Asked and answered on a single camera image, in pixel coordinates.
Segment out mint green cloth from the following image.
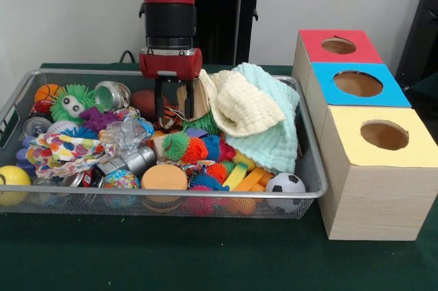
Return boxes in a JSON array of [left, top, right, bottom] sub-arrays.
[[225, 62, 301, 175]]

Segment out orange foam disc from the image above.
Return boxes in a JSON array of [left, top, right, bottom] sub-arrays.
[[140, 163, 189, 191]]

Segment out brown ball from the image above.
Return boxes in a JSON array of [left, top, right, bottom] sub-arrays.
[[131, 90, 170, 116]]

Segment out green puffer toy with eyes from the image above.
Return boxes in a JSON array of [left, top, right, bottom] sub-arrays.
[[50, 84, 99, 124], [183, 112, 222, 136]]

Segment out yellow smiley ball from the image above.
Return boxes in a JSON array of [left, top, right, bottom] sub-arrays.
[[0, 166, 31, 206]]

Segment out white polka dot cloth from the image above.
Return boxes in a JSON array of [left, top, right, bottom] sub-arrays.
[[25, 132, 116, 178]]

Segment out black upright panel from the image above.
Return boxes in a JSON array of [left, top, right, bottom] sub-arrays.
[[395, 0, 438, 90]]

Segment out small soccer ball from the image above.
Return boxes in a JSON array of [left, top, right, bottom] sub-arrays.
[[265, 172, 307, 196]]

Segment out thin curved wooden piece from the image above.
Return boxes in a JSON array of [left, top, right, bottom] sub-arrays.
[[177, 77, 210, 119]]

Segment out small plush tiger toy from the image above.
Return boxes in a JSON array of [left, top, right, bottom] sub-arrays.
[[157, 105, 185, 131]]

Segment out dark green table cloth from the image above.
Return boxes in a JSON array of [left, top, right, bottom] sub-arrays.
[[0, 62, 438, 291], [402, 71, 438, 100]]

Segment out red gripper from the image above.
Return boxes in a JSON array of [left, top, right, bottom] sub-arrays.
[[138, 47, 203, 123]]

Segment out shallow metal mesh bin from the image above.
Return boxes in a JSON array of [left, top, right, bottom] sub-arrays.
[[0, 68, 328, 220]]

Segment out clear plastic bottle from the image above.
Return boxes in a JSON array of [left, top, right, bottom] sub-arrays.
[[99, 118, 155, 155]]

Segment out cream muslin cloth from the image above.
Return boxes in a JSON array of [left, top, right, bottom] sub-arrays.
[[199, 68, 287, 138]]

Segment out small orange basketball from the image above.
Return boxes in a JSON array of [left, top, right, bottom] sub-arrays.
[[34, 84, 64, 103]]

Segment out wooden box with three holes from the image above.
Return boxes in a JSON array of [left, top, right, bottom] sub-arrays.
[[292, 29, 438, 241]]

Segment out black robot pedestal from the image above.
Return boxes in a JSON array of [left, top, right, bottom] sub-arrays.
[[194, 0, 276, 66]]

